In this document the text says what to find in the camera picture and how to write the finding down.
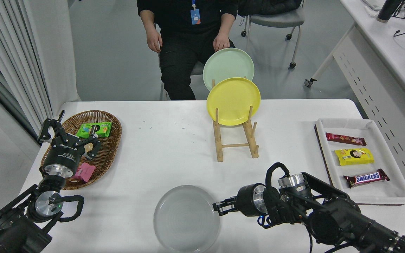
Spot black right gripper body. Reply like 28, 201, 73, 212
237, 183, 259, 216

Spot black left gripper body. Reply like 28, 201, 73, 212
43, 135, 86, 169

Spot grey plate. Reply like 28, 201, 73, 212
153, 185, 221, 253

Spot wooden plate rack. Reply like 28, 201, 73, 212
212, 77, 259, 162

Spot yellow plate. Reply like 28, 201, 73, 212
206, 77, 261, 127

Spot pale green plate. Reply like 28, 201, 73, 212
202, 48, 255, 92

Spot person's right hand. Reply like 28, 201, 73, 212
146, 29, 163, 53

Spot person's left hand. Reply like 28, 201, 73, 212
213, 32, 230, 52

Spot brown wicker basket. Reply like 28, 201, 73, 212
40, 110, 122, 190

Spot green snack packet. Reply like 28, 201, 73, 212
76, 122, 113, 138

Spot pink snack packet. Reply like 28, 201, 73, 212
72, 162, 96, 183

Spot yellow snack packet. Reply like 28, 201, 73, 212
334, 148, 375, 166

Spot red snack bar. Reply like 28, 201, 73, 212
326, 132, 367, 146

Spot brown Snickers bar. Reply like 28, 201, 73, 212
343, 169, 391, 189

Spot person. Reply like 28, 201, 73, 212
136, 0, 240, 101

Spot white tray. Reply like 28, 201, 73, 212
314, 118, 405, 206

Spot grey chair with casters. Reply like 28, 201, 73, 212
241, 0, 306, 69

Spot black jacket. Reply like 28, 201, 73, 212
238, 0, 302, 17

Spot white desk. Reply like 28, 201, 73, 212
304, 0, 405, 188

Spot black bottle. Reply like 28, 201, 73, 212
377, 0, 404, 23

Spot black eyeglasses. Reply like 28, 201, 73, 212
393, 0, 405, 19

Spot white frame chair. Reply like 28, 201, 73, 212
159, 53, 206, 100

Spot blue badge with lanyard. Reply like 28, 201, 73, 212
190, 0, 201, 25

